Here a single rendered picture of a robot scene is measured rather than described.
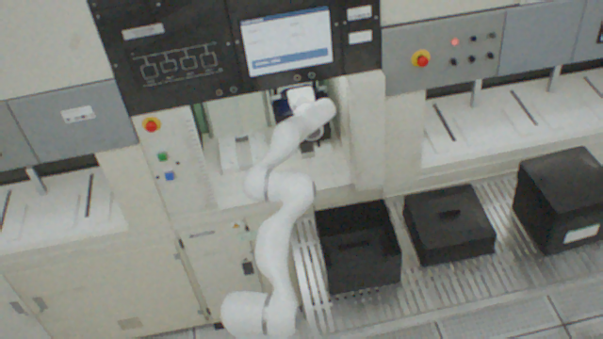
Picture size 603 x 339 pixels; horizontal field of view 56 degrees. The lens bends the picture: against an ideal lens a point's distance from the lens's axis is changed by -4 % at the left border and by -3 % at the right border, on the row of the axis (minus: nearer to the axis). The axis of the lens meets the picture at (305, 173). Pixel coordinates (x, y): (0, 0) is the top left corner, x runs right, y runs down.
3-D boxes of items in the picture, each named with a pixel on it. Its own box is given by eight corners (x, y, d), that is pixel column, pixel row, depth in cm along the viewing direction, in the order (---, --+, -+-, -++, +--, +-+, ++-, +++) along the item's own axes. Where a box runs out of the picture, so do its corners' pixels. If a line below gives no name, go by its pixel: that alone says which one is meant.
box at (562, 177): (544, 258, 215) (558, 214, 197) (508, 205, 235) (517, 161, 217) (609, 238, 218) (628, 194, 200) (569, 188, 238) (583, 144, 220)
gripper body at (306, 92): (292, 118, 225) (287, 101, 233) (317, 113, 226) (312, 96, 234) (290, 103, 220) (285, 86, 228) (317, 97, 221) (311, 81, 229)
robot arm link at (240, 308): (285, 363, 175) (275, 323, 158) (228, 356, 178) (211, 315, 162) (293, 329, 183) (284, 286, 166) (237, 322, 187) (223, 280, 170)
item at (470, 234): (422, 267, 217) (424, 246, 208) (400, 211, 238) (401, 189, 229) (496, 252, 219) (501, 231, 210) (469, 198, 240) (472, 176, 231)
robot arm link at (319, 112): (313, 100, 188) (328, 92, 217) (274, 127, 193) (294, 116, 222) (328, 122, 189) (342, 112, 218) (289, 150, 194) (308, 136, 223)
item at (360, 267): (316, 238, 232) (313, 210, 220) (383, 226, 233) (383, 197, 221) (329, 296, 212) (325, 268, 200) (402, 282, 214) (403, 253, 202)
